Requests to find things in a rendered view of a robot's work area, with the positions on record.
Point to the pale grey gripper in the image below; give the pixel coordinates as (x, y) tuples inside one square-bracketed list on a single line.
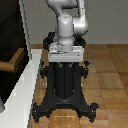
[(65, 55)]

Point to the dark door panel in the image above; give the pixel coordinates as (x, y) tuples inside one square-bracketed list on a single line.
[(11, 26)]

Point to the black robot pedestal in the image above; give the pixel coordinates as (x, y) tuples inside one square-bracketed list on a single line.
[(65, 83)]

